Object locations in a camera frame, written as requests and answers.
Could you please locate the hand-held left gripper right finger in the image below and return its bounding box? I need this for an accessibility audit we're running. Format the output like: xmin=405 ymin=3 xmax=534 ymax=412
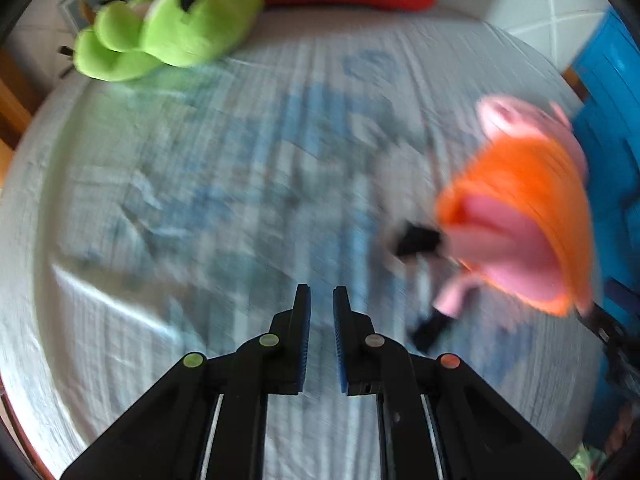
xmin=332 ymin=286 xmax=576 ymax=480

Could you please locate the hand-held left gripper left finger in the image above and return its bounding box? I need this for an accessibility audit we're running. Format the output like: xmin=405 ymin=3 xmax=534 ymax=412
xmin=60 ymin=284 xmax=312 ymax=480

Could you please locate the pink pig plush orange dress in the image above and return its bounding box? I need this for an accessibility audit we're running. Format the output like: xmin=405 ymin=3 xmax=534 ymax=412
xmin=397 ymin=94 xmax=596 ymax=353

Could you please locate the blue storage basket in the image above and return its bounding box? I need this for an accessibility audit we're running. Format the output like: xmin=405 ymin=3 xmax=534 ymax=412
xmin=570 ymin=7 xmax=640 ymax=321

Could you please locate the green crumpled item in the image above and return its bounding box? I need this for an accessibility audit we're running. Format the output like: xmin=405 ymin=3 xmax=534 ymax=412
xmin=570 ymin=447 xmax=611 ymax=480

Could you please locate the green plush toy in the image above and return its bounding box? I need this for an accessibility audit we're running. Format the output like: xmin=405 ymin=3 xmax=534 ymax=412
xmin=74 ymin=0 xmax=265 ymax=82

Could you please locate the wooden chair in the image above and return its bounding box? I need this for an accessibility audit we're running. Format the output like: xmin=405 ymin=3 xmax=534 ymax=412
xmin=0 ymin=50 xmax=33 ymax=151

